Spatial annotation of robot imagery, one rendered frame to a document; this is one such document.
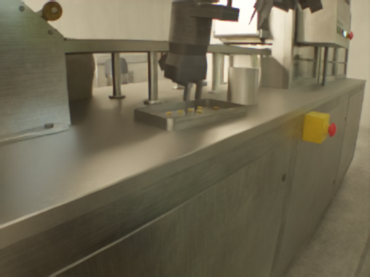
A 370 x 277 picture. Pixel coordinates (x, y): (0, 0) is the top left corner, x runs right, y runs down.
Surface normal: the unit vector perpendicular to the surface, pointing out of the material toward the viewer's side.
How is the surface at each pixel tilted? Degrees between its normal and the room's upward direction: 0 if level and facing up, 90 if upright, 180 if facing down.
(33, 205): 0
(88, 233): 90
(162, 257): 90
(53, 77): 90
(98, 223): 90
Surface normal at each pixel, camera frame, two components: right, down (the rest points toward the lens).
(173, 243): 0.76, 0.19
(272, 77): -0.65, 0.22
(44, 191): 0.00, -0.96
